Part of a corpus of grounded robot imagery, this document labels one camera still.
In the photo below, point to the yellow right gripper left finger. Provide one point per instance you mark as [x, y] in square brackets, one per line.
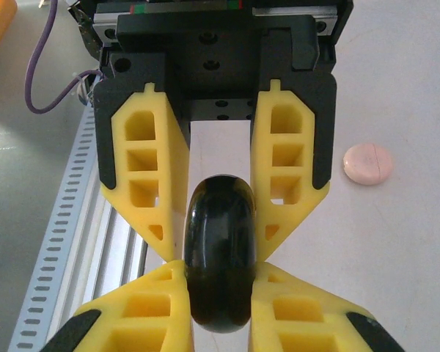
[143, 322]

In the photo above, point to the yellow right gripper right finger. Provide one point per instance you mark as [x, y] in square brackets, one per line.
[297, 326]

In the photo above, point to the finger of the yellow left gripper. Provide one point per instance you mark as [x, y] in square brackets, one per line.
[308, 139]
[168, 154]

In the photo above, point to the pink earbud charging case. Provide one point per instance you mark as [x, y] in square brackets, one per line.
[368, 164]

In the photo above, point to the black earbud charging case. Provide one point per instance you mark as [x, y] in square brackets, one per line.
[220, 249]

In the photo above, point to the aluminium extrusion rail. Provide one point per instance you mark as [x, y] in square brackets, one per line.
[110, 253]

